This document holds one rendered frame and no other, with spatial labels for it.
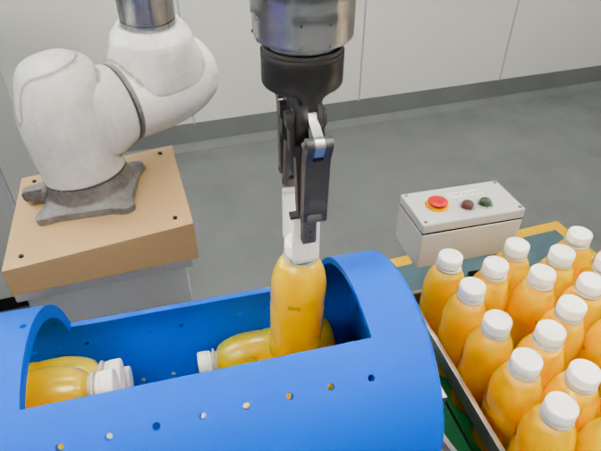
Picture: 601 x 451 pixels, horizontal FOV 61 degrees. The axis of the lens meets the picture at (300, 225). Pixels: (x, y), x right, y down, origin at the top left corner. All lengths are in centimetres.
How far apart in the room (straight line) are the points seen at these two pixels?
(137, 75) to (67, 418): 65
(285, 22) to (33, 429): 42
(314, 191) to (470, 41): 357
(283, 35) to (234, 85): 296
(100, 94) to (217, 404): 62
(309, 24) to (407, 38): 331
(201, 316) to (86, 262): 29
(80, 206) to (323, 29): 70
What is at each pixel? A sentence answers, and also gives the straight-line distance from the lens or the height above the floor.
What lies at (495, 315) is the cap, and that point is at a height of 109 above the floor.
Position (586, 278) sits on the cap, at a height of 109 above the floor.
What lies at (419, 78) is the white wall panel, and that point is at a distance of 389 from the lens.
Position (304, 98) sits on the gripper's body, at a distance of 46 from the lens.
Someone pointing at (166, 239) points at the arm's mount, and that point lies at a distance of 95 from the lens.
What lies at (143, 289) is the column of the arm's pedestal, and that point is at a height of 92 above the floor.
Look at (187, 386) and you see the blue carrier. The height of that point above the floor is 121.
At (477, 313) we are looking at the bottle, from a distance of 84.
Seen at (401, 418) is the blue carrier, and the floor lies 116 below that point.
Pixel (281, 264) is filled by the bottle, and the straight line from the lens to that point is 60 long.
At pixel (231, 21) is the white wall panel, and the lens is 327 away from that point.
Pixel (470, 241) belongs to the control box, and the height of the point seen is 104.
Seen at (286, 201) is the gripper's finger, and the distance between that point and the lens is 58.
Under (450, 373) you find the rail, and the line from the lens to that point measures 86.
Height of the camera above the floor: 164
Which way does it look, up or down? 37 degrees down
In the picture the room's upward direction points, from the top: straight up
